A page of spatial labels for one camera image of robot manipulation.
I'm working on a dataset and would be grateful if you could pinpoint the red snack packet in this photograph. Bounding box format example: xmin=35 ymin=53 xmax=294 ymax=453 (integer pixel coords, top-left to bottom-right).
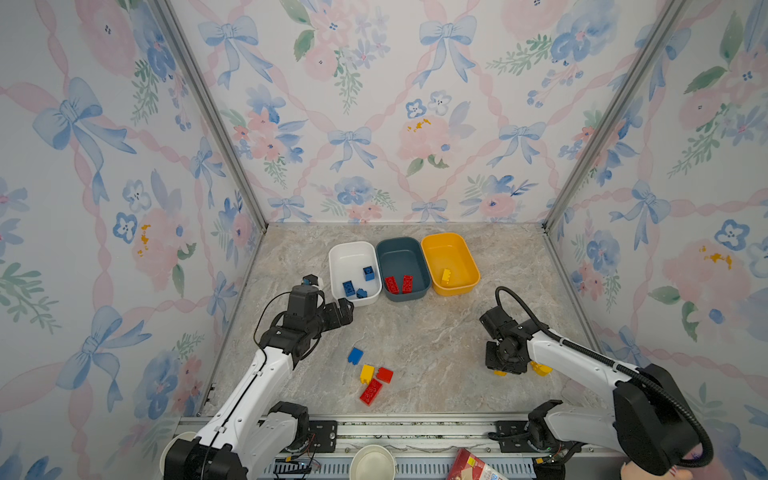
xmin=445 ymin=448 xmax=506 ymax=480

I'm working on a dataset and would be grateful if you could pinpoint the black corrugated cable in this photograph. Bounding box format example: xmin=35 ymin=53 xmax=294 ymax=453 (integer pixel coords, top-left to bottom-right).
xmin=494 ymin=286 xmax=715 ymax=469

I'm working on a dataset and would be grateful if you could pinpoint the light blue lego brick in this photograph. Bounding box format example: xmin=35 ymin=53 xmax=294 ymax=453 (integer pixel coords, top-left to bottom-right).
xmin=347 ymin=347 xmax=364 ymax=365

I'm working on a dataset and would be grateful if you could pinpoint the pink plush toy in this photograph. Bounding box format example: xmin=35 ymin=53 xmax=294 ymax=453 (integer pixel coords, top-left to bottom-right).
xmin=620 ymin=462 xmax=694 ymax=480

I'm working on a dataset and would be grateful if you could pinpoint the aluminium front rail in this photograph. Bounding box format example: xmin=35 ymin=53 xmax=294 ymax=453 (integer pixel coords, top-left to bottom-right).
xmin=173 ymin=413 xmax=652 ymax=463

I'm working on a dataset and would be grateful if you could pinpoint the small red lego brick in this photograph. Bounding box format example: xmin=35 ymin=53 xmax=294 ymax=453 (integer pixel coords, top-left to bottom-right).
xmin=376 ymin=367 xmax=394 ymax=384

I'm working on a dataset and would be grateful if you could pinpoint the aluminium corner post right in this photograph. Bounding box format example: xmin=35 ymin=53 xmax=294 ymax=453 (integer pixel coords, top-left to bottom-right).
xmin=542 ymin=0 xmax=689 ymax=236

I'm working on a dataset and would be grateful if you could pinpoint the long red lego brick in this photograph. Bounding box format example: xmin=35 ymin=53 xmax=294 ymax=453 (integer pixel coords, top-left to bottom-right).
xmin=359 ymin=379 xmax=383 ymax=406

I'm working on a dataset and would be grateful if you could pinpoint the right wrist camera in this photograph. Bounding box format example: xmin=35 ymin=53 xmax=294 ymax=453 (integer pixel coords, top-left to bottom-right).
xmin=479 ymin=306 xmax=519 ymax=341

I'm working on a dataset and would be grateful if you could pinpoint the aluminium corner post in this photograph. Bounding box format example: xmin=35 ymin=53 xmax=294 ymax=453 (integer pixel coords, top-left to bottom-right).
xmin=148 ymin=0 xmax=267 ymax=235
xmin=542 ymin=0 xmax=689 ymax=236

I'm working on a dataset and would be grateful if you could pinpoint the yellow lego duck piece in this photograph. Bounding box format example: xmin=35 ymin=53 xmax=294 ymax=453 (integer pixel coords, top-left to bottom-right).
xmin=530 ymin=361 xmax=553 ymax=377

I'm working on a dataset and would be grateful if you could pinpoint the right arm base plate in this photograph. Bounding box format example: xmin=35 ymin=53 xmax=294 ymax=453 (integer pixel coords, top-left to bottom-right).
xmin=487 ymin=420 xmax=582 ymax=456

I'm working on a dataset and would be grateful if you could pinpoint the white plastic container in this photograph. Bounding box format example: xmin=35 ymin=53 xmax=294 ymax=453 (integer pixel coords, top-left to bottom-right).
xmin=328 ymin=241 xmax=383 ymax=307

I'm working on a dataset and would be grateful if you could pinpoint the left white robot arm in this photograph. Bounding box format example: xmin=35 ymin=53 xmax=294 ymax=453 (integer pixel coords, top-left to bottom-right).
xmin=161 ymin=297 xmax=354 ymax=479

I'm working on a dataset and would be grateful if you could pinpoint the yellow plastic container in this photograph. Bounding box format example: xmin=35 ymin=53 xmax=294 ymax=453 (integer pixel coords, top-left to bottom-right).
xmin=421 ymin=232 xmax=482 ymax=297

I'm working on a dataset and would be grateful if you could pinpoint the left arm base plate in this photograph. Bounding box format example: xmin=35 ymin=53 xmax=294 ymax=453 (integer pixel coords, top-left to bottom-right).
xmin=282 ymin=420 xmax=339 ymax=455

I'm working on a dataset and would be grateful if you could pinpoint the aluminium corner post left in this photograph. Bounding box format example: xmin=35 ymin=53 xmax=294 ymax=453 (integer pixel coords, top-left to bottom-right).
xmin=148 ymin=0 xmax=267 ymax=235

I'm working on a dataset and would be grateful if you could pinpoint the dark blue lego brick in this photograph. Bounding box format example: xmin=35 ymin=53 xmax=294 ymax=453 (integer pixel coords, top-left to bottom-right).
xmin=343 ymin=281 xmax=356 ymax=297

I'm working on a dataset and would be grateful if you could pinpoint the dark teal plastic container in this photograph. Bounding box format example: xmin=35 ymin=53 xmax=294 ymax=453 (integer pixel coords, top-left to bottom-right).
xmin=376 ymin=237 xmax=432 ymax=302

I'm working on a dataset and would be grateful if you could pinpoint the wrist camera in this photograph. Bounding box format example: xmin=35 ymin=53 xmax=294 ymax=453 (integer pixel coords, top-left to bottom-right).
xmin=283 ymin=274 xmax=325 ymax=332
xmin=479 ymin=306 xmax=519 ymax=341

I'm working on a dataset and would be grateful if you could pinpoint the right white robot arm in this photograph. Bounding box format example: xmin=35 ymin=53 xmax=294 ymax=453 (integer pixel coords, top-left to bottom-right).
xmin=480 ymin=308 xmax=714 ymax=476

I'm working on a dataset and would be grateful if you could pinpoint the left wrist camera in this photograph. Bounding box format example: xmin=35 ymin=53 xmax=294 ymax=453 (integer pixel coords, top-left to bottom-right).
xmin=283 ymin=274 xmax=325 ymax=332

